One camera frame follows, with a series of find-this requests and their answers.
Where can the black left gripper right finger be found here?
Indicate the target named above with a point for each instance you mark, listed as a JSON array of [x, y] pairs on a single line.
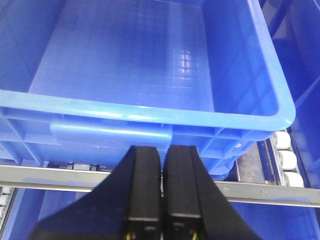
[[195, 208]]

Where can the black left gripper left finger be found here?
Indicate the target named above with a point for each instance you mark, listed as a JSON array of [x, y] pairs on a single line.
[[126, 205]]

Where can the blue plastic crate, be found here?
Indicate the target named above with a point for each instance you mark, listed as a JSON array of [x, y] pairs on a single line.
[[83, 80], [294, 26]]

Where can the blue crate on lower shelf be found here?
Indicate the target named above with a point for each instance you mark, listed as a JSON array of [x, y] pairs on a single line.
[[271, 222]]

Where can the stainless steel shelf rail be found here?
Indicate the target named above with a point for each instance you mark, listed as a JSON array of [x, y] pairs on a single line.
[[41, 178]]

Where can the blue plastic crate, right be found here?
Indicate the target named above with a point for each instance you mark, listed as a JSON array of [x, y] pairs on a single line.
[[294, 26]]

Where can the white roller track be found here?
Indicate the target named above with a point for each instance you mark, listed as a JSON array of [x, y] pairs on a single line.
[[286, 160]]

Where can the blue plastic crate, middle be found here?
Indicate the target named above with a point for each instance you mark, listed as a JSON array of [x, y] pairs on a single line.
[[83, 80]]

